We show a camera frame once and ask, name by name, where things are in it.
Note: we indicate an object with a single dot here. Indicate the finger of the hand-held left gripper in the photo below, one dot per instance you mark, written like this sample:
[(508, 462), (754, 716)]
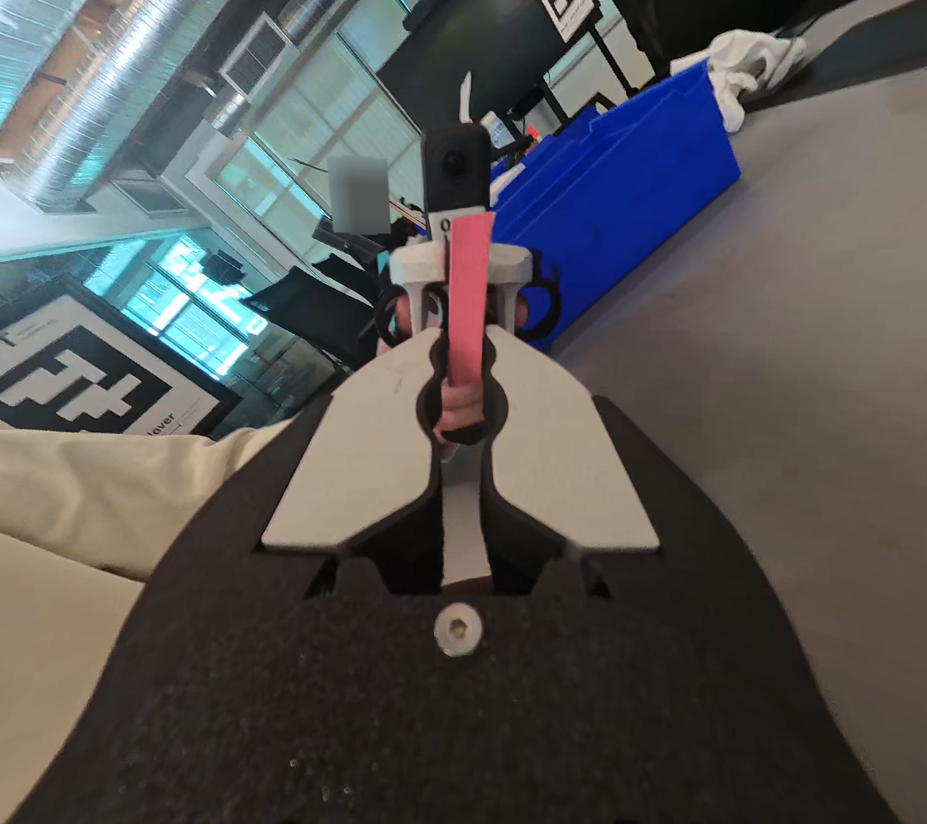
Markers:
[(420, 262), (513, 266)]

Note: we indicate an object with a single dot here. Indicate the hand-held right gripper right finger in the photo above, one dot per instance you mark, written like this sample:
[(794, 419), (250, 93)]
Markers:
[(572, 462)]

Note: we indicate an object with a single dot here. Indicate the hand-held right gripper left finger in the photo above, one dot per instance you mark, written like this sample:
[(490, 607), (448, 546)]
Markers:
[(362, 462)]

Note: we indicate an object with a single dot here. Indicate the pink strip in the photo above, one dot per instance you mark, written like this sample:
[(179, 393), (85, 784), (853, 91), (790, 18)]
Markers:
[(467, 302)]

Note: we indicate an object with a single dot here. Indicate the blue plastic bin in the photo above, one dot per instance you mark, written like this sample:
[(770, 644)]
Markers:
[(615, 208)]

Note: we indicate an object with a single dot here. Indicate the grey desk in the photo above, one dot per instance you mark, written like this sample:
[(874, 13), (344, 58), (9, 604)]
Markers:
[(796, 331)]

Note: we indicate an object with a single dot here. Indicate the person's left hand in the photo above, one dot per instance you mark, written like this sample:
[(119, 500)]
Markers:
[(456, 411)]

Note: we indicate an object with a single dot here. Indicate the small white bottle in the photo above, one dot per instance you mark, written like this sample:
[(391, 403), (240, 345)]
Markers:
[(495, 128)]

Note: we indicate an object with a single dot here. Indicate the black and white marker poster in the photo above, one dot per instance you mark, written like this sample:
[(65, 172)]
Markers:
[(87, 375)]

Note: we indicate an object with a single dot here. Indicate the white crumpled glove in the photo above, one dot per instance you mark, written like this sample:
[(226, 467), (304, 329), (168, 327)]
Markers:
[(739, 63)]

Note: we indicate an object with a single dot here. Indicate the black mat on table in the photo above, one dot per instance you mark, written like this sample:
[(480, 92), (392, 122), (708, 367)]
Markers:
[(854, 49)]

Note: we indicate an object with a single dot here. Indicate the small black wall speaker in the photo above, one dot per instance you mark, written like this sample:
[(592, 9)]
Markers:
[(222, 266)]

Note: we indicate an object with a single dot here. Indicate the wide silver air duct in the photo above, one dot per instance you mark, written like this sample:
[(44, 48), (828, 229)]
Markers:
[(108, 27)]

